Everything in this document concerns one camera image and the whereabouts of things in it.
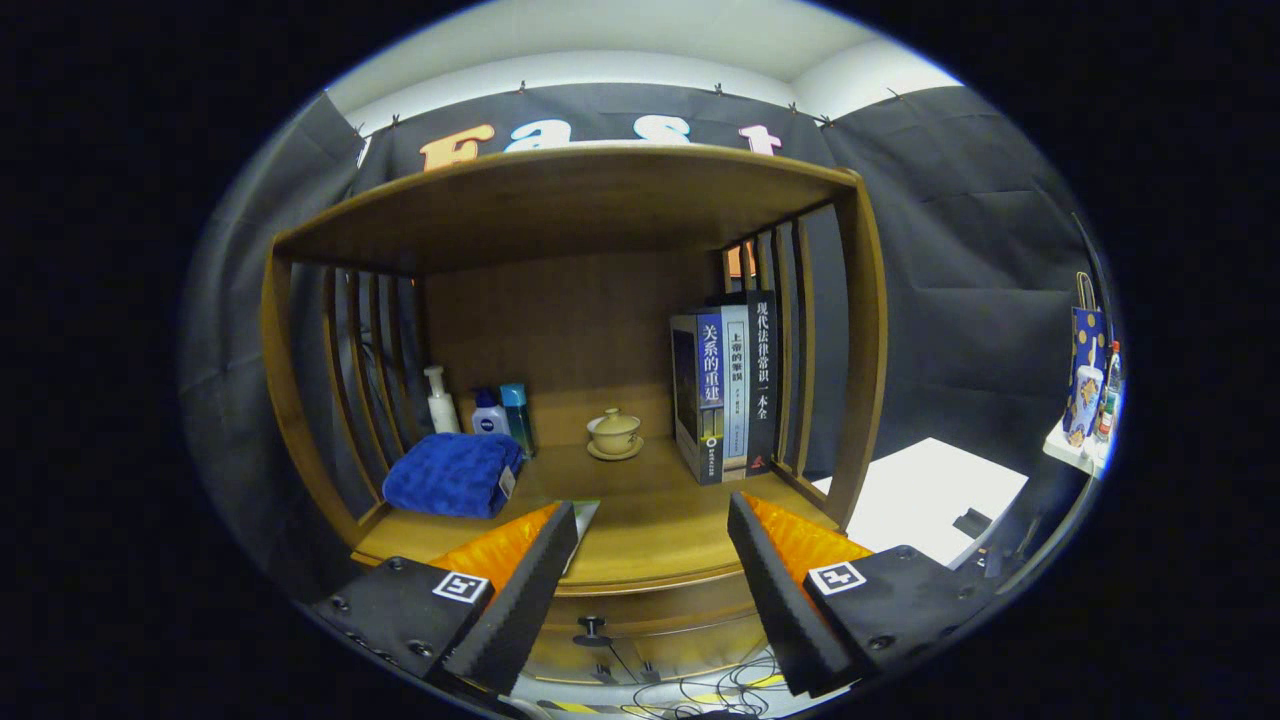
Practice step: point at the patterned paper cup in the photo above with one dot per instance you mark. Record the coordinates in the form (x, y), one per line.
(1083, 400)

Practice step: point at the white cream tube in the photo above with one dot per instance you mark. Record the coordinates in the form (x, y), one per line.
(586, 520)

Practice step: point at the white bottle with blue cap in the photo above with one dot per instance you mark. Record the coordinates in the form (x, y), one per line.
(490, 420)

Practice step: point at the white box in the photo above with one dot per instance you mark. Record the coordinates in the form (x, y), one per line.
(930, 490)

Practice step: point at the wooden drawer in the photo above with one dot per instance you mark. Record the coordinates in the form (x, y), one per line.
(690, 620)

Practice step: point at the pale blue book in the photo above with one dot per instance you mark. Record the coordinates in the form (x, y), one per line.
(735, 400)

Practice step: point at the wooden countertop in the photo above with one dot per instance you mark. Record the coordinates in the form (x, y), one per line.
(650, 540)

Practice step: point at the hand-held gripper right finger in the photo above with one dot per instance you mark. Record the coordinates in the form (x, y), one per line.
(775, 600)

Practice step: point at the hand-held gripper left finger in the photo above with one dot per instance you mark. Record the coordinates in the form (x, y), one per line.
(525, 600)

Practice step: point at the white side shelf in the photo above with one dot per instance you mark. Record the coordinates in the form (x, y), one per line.
(1065, 450)

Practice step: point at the white pump bottle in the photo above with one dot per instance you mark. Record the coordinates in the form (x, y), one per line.
(442, 410)

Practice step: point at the water bottle with red label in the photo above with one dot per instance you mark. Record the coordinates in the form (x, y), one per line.
(1110, 400)

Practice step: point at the beige lidded teacup with saucer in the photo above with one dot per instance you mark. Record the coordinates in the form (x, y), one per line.
(613, 435)

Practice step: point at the black backdrop cloth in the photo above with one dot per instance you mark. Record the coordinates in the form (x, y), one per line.
(950, 280)

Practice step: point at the blue folded towel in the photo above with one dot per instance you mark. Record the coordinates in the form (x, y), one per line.
(450, 475)

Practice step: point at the teal bottle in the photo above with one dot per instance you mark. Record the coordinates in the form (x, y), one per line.
(516, 410)

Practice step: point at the wooden cabinet with shelf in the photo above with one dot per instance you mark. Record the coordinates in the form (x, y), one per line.
(560, 330)

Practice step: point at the blue dotted gift bag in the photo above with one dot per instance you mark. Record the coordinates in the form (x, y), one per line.
(1088, 340)

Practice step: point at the black book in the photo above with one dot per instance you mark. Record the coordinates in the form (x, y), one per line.
(762, 380)

